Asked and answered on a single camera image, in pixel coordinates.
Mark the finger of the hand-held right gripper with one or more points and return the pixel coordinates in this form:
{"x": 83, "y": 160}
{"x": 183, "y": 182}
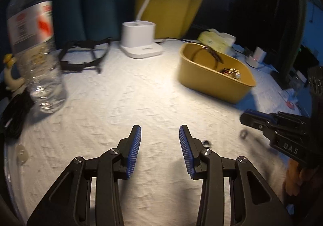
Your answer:
{"x": 254, "y": 121}
{"x": 258, "y": 113}

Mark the white desk lamp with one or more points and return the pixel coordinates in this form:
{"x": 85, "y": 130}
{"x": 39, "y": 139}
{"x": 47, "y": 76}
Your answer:
{"x": 137, "y": 39}

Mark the dark curtain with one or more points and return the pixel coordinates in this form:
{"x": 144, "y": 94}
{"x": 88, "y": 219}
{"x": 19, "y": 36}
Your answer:
{"x": 252, "y": 3}

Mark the white quilted tablecloth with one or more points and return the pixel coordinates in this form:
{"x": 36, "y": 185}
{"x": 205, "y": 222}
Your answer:
{"x": 113, "y": 104}

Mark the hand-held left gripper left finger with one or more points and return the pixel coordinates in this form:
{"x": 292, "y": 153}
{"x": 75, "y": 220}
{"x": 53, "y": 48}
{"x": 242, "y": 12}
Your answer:
{"x": 133, "y": 155}

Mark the small dark jewelry piece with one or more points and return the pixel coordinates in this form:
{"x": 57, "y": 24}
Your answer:
{"x": 207, "y": 143}

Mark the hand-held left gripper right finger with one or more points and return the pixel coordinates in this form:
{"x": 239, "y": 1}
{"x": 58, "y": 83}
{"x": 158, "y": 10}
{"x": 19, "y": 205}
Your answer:
{"x": 186, "y": 155}

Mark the person's right hand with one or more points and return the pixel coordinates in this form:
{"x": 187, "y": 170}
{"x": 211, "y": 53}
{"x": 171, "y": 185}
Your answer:
{"x": 294, "y": 178}

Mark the white charger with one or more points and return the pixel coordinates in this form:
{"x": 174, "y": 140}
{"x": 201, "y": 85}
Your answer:
{"x": 260, "y": 53}

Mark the white power strip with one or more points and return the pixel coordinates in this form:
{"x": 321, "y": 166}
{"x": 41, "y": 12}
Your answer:
{"x": 254, "y": 62}

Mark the pink round object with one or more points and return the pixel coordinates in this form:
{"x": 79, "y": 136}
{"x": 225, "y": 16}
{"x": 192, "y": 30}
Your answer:
{"x": 290, "y": 104}

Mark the yellow oval storage box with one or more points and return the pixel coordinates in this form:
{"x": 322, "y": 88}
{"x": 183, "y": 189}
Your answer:
{"x": 212, "y": 87}

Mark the jar with white lid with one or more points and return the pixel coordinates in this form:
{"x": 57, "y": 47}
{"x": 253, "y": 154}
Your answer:
{"x": 296, "y": 80}

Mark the clear suction cup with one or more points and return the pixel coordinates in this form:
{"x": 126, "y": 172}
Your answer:
{"x": 22, "y": 153}

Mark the yellow tissue pack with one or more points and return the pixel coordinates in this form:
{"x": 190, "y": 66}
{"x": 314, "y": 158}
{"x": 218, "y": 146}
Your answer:
{"x": 217, "y": 39}

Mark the clear plastic water bottle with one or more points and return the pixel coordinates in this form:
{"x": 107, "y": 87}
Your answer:
{"x": 35, "y": 46}

